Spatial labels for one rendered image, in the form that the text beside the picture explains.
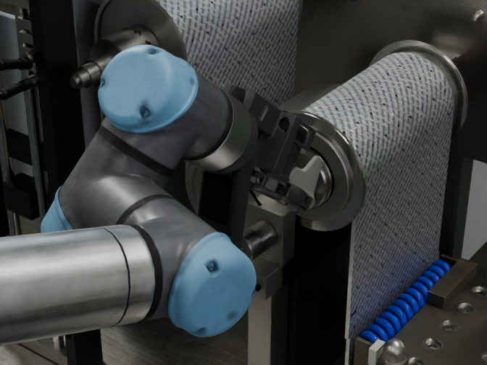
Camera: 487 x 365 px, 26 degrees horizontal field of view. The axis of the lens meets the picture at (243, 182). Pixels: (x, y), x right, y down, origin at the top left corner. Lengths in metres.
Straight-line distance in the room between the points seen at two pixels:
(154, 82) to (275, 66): 0.57
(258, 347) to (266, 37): 0.40
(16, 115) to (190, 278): 0.61
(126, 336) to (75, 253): 0.78
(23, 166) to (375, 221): 0.46
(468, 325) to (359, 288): 0.16
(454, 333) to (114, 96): 0.61
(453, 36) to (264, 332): 0.46
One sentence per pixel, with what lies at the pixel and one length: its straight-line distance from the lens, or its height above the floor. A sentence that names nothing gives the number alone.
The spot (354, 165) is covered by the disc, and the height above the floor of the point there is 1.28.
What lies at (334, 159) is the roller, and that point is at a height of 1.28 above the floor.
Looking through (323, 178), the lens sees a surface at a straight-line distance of 1.16.
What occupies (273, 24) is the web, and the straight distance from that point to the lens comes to 1.39.
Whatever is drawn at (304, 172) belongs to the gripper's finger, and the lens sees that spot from 1.11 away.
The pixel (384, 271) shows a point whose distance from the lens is 1.32.
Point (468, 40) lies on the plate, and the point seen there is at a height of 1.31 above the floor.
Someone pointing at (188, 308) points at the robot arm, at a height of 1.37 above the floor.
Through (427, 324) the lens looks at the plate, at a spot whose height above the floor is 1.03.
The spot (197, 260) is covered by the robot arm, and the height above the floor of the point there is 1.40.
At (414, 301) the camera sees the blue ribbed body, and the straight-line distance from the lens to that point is 1.36.
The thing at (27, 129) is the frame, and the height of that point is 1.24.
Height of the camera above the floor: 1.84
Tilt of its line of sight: 30 degrees down
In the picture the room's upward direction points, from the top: straight up
